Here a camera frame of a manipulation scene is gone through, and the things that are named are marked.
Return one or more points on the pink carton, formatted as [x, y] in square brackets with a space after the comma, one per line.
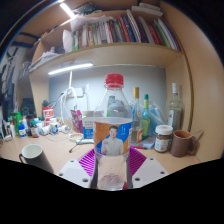
[77, 120]

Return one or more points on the white ceiling tube light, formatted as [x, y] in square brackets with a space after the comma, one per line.
[67, 10]

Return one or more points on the white wall power strip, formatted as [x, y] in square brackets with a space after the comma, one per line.
[78, 92]

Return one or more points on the brown mug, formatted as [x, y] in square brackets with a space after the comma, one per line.
[180, 144]

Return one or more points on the clear red-capped drink bottle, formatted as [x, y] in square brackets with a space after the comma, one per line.
[112, 133]

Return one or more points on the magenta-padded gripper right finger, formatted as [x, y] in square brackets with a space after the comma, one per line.
[150, 171]

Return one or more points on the tall clear glass bottle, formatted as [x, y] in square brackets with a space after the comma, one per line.
[175, 113]

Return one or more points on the green-capped green glass bottle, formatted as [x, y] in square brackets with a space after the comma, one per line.
[145, 121]

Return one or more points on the flat blue packet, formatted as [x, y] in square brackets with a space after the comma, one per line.
[147, 142]

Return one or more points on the white-lidded brown spread jar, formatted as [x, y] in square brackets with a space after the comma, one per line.
[162, 140]

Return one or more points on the green plastic bottle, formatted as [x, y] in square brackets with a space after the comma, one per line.
[16, 120]

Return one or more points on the dark bottle with red label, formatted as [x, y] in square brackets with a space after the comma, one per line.
[34, 130]

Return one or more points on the blue and white carton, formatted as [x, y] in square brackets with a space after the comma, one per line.
[88, 128]

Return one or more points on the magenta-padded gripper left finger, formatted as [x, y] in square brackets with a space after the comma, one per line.
[74, 173]

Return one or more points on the wooden shelf unit with books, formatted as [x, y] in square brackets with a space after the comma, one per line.
[110, 36]

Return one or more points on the white strip light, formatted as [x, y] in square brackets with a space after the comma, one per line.
[70, 68]

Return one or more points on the red and white can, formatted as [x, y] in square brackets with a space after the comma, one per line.
[47, 112]

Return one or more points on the yellow-capped clear glass bottle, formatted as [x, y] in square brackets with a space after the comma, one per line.
[136, 113]

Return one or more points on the blue-capped small white bottle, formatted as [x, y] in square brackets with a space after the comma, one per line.
[22, 131]

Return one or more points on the blue plastic bag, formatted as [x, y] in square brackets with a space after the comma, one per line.
[157, 111]

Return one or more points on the black mug white inside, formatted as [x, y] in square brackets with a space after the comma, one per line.
[38, 160]

